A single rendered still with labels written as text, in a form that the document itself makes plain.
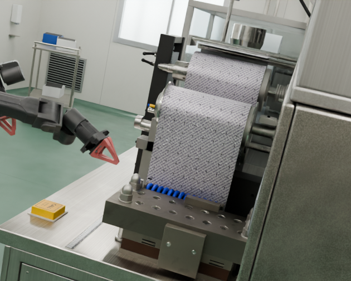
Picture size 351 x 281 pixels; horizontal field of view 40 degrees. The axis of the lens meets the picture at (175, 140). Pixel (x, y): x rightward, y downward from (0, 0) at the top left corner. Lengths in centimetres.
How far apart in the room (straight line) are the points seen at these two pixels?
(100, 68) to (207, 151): 617
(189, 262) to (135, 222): 16
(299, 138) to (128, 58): 686
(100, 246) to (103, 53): 623
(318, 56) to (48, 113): 104
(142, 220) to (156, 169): 21
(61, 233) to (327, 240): 95
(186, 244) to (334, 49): 81
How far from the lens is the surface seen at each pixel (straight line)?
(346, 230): 48
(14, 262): 135
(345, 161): 46
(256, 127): 135
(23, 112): 139
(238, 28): 202
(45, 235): 132
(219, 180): 135
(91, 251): 127
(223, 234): 119
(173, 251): 120
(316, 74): 46
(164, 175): 138
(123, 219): 123
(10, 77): 163
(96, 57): 746
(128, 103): 732
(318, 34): 46
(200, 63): 156
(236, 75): 154
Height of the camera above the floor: 149
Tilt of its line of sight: 13 degrees down
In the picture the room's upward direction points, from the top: 12 degrees clockwise
